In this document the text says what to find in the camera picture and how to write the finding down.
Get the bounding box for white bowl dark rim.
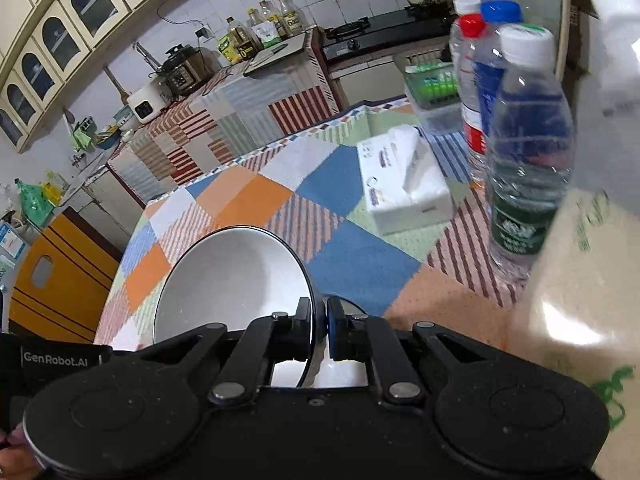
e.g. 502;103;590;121
153;226;321;387

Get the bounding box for person's left hand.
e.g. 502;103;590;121
0;424;40;480

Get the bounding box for orange wooden chair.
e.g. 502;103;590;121
9;208;122;344

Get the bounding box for patchwork tablecloth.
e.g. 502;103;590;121
94;100;521;350

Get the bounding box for white tissue pack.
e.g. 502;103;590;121
357;125;454;235

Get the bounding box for patchwork counter cloth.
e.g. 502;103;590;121
107;27;340;204

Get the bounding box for plastic bag of rice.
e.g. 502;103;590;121
506;0;639;479

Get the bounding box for clear box green items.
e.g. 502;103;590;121
394;48;463;136

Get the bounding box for green label water bottle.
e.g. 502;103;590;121
487;24;576;284

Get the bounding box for white rice cooker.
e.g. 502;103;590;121
127;75;174;124

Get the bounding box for black pressure cooker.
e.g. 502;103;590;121
160;44;214;96

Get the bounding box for yellow oil bottle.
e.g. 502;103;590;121
217;16;258;65

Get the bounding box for black gas stove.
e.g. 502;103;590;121
320;6;454;65

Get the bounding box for red cap water bottle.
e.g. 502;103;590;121
449;0;486;188

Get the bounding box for blue cap water bottle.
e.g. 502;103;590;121
473;0;523;165

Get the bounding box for white wall cabinets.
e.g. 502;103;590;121
1;0;149;153

